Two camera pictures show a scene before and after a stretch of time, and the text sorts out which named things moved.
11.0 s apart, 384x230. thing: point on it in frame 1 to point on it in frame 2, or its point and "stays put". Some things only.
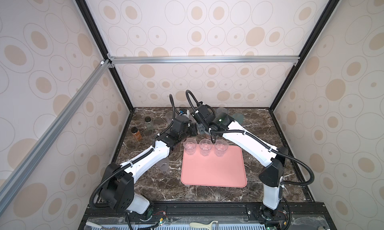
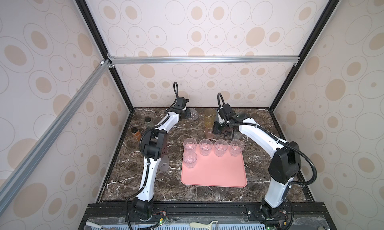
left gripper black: [194, 131] to [188, 113]
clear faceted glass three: [220, 147] stays put
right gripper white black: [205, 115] to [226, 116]
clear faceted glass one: [205, 145] stays put
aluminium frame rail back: [282, 59] stays put
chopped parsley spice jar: [149, 124] stays put
